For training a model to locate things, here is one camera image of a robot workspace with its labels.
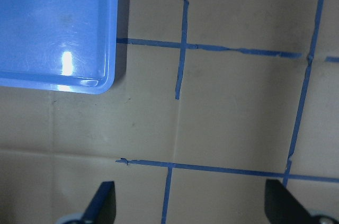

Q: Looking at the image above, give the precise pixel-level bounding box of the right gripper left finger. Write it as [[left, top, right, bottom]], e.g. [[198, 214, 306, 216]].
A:
[[82, 181, 117, 223]]

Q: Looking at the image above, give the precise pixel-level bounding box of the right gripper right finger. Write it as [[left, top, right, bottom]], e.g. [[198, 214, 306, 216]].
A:
[[264, 179, 314, 224]]

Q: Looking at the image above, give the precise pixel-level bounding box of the blue plastic tray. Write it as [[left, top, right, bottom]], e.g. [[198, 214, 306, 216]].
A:
[[1, 0, 118, 94]]

